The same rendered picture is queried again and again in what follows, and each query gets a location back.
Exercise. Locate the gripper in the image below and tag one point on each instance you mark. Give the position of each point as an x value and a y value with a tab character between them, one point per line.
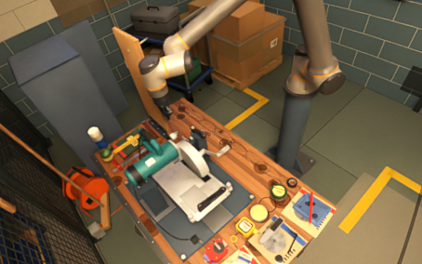
164	110

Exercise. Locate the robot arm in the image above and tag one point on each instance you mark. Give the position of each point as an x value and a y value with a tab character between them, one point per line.
313	49

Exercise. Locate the white thumb roller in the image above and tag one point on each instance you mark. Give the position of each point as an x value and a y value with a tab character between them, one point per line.
173	135

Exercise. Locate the teal saw motor body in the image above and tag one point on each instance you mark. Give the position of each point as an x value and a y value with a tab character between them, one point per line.
155	160

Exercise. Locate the white saw blade guard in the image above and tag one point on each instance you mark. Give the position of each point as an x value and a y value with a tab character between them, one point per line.
194	158

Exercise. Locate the grey saw lever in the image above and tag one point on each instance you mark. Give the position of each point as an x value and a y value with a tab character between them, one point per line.
216	152

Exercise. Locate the white saw shoe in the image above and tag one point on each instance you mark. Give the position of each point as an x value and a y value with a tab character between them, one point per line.
188	191

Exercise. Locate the grey saw blade disc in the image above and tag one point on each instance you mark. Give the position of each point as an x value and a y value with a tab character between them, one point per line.
275	244

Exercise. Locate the yellow try square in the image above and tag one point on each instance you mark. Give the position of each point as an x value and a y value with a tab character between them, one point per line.
127	144

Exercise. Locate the dark green flat box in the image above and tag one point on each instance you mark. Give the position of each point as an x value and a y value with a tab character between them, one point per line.
132	151

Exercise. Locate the grey steel ruler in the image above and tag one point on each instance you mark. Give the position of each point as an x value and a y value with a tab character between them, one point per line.
130	162

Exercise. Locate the white and blue spray can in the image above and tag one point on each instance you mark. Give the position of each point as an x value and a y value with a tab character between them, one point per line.
97	137

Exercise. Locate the green round tin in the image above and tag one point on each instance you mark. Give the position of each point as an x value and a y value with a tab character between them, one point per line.
106	155

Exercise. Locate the grey plastic toolbox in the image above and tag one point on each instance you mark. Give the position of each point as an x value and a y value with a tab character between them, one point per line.
155	18

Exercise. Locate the blue-grey metal cabinet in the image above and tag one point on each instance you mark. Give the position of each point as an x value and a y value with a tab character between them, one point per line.
62	89

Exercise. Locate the stacked cardboard boxes on pallet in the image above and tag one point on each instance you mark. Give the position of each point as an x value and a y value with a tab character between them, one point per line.
247	43

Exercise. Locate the blue-grey bench mat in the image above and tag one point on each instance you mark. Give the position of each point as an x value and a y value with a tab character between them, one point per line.
174	227

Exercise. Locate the long wooden stick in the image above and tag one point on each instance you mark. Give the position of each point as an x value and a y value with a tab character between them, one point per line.
43	160

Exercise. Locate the small grey box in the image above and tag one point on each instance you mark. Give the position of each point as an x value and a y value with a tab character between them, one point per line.
96	230

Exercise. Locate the cream round disc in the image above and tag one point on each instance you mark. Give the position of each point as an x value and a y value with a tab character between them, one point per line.
258	213

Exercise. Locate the green lidded tin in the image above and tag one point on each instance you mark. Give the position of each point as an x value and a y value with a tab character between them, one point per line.
278	193

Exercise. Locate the yellow tape measure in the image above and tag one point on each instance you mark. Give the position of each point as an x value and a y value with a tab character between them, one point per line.
245	227

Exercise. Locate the black tape roll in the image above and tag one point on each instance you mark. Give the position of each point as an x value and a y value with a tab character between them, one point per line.
291	182

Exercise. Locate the red round dial tool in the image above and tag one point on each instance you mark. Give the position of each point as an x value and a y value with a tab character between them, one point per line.
216	252

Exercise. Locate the white and black hand tool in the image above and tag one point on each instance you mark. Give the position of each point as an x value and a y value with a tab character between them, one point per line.
270	230

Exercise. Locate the red and blue printed card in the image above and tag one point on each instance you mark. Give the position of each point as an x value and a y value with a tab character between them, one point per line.
242	257

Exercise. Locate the red pencil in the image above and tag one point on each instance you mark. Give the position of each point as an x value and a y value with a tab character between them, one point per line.
311	207

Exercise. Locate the blue plastic tray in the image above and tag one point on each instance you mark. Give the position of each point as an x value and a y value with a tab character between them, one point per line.
318	211

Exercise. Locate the black hex key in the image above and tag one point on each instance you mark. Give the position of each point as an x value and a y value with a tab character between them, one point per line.
292	244

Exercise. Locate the cream sheet with blue stripe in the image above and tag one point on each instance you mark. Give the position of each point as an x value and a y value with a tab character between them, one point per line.
296	242

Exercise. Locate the dark blue saw bracket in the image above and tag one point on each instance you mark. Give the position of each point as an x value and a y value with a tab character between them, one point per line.
199	138

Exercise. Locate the wooden bracket piece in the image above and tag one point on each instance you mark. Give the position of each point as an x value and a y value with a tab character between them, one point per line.
105	211

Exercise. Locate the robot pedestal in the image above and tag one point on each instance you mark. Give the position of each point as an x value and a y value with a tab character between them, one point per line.
291	132

